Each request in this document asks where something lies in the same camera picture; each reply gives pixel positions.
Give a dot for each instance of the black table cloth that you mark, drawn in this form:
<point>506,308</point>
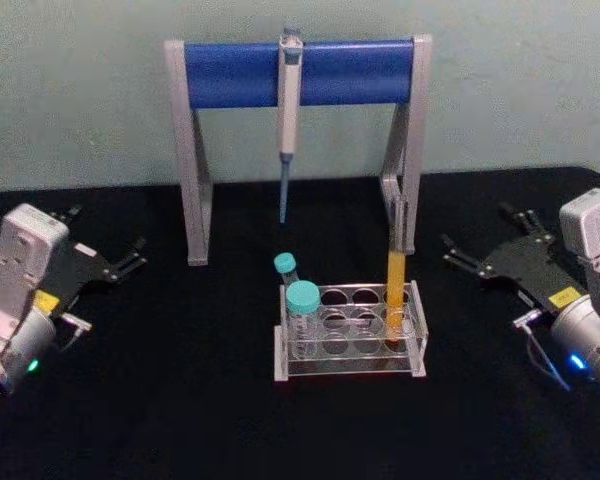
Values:
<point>180,410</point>

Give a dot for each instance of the clear acrylic tube rack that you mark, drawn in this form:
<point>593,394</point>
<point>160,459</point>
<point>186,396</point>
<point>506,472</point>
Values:
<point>350,367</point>

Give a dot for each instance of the white and blue pipette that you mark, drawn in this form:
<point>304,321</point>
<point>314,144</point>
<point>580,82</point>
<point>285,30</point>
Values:
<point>289,110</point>

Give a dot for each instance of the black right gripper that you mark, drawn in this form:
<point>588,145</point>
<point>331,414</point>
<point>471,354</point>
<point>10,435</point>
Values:
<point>530,270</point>

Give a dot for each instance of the grey stand with blue bar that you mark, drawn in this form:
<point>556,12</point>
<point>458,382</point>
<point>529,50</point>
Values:
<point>230,75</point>

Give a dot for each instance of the wide tube with teal cap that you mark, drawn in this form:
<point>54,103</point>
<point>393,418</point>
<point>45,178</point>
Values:
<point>303,296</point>

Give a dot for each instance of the glass tube with orange liquid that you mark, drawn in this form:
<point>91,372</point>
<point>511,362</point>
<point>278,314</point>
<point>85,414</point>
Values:
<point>396,290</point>

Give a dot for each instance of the narrow tube with teal cap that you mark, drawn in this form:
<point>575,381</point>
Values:
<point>284,262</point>

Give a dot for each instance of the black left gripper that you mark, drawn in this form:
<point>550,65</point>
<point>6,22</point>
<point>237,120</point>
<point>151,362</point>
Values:
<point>82,272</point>

